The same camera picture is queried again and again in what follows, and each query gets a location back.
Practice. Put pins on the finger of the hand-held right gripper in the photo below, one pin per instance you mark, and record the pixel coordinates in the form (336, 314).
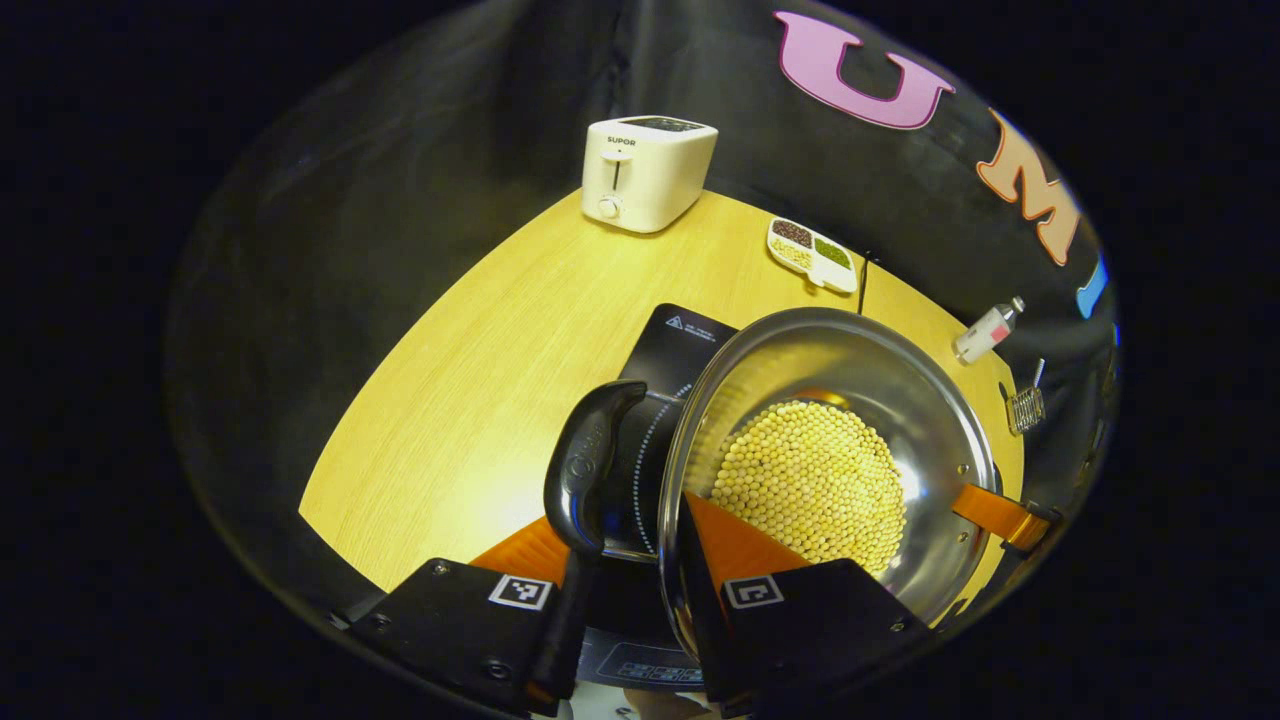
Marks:
(1000, 513)

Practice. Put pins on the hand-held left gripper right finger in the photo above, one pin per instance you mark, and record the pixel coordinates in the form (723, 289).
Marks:
(800, 640)

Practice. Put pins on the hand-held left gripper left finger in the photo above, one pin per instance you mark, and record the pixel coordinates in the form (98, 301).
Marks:
(470, 625)

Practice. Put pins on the black induction cooktop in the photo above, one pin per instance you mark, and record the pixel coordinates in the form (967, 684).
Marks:
(675, 345)

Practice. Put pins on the striped straw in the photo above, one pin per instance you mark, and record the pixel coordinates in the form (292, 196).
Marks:
(1039, 373)

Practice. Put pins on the pile of yellow soybeans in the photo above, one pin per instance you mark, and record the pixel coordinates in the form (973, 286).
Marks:
(810, 480)

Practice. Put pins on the white bottle with pink label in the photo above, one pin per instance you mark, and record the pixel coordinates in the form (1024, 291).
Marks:
(985, 332)

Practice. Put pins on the white divided dish of beans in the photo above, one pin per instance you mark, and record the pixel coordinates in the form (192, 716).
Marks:
(812, 253)

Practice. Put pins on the white toaster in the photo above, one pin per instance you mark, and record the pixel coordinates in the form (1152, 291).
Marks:
(645, 170)

